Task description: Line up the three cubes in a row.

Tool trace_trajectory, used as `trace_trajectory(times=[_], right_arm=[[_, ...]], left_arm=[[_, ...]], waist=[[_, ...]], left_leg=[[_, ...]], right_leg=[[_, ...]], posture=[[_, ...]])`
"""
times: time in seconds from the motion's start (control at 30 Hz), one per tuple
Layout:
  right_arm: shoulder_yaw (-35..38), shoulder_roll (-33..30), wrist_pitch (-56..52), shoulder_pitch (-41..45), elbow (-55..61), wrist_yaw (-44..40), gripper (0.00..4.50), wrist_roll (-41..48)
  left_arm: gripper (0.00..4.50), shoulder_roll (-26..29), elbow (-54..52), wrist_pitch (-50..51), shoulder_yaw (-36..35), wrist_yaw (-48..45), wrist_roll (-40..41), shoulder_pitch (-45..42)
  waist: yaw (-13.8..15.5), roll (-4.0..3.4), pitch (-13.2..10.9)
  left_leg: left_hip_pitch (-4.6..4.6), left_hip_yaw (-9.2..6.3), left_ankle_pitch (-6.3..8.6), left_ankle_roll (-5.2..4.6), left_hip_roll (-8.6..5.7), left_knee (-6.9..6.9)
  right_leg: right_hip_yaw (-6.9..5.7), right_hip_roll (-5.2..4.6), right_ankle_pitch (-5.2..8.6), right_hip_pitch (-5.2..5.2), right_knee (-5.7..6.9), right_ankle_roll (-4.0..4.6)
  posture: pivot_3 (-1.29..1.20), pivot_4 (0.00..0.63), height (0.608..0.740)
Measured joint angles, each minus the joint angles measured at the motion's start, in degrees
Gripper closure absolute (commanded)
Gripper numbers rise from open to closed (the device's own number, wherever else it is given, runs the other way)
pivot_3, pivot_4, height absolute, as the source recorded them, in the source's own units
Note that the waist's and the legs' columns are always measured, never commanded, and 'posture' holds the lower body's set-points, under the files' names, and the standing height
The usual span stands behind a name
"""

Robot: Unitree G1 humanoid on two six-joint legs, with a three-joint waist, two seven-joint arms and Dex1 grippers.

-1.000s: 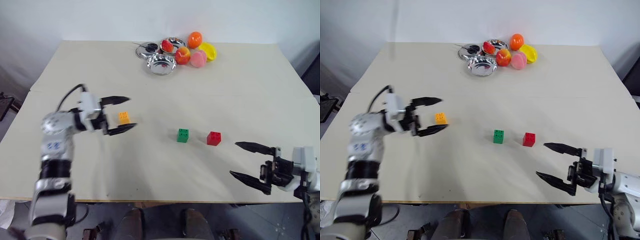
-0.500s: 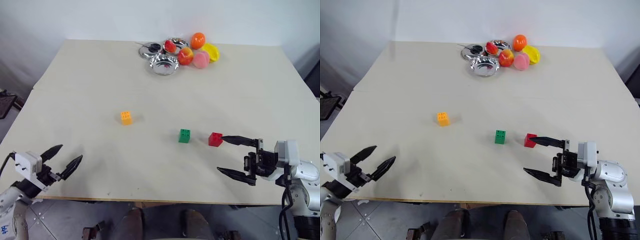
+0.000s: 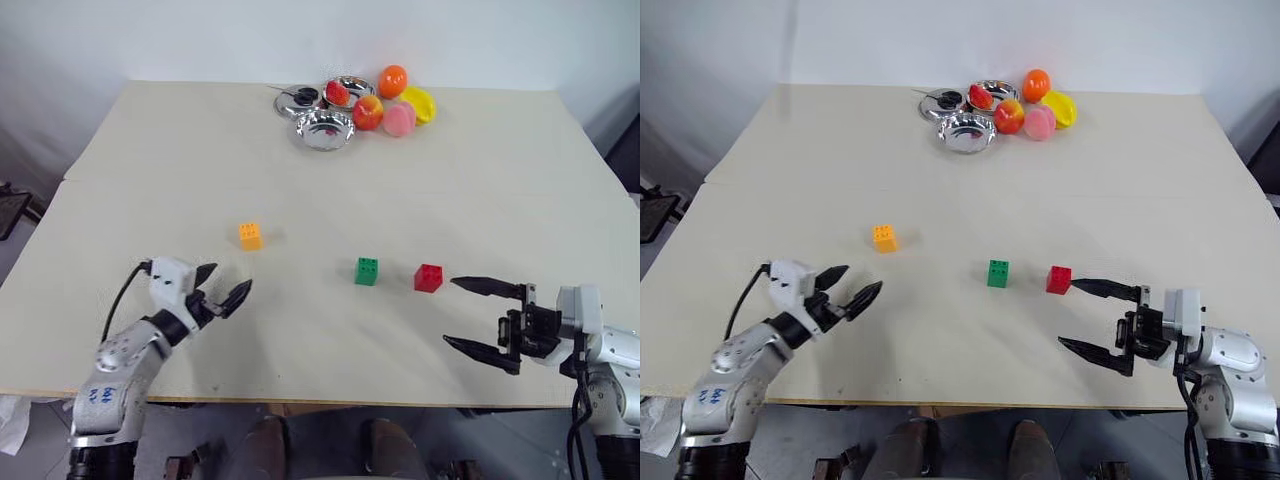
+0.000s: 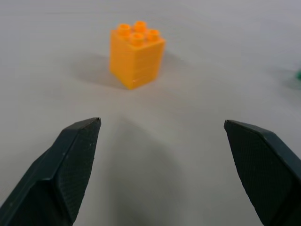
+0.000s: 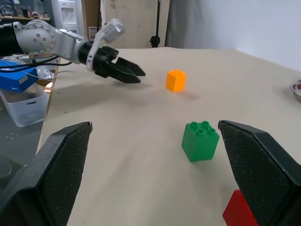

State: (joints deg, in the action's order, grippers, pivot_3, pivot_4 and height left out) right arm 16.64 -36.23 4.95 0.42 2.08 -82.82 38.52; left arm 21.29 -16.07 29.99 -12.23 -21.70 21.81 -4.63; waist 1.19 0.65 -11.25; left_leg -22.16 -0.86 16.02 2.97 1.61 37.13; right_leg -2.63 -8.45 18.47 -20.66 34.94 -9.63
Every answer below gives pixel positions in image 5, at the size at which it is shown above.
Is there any red building block cube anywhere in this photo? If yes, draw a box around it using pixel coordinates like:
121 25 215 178
222 189 260 226

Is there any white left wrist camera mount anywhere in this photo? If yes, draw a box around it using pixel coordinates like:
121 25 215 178
85 18 126 72

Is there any orange building block cube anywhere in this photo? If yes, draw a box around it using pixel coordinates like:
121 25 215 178
165 68 187 93

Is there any black hanging cable plug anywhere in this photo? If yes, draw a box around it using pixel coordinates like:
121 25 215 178
150 0 162 48

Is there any metal bowl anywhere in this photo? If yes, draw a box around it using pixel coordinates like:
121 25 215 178
289 80 301 103

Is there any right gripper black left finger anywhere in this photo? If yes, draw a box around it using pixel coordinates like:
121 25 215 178
0 121 93 226

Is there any white water dispenser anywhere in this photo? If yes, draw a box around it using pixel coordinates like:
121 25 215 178
51 0 79 36

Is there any brown cardboard panel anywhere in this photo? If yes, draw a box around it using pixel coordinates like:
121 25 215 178
82 0 170 49

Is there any clear plastic storage bin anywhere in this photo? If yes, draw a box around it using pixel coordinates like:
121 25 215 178
0 82 51 128

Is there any blue cardboard box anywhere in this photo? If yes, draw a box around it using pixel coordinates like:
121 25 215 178
0 59 39 93

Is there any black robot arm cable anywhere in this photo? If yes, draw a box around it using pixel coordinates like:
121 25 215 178
0 55 73 72

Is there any wooden shelf with clutter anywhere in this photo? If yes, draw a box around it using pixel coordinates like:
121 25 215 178
0 4 52 23

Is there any green building block cube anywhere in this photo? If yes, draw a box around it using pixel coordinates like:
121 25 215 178
181 121 220 163

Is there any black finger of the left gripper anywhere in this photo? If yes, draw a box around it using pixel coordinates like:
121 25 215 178
115 57 146 77
103 64 142 84

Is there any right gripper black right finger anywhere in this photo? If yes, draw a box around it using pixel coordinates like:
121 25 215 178
218 120 301 226

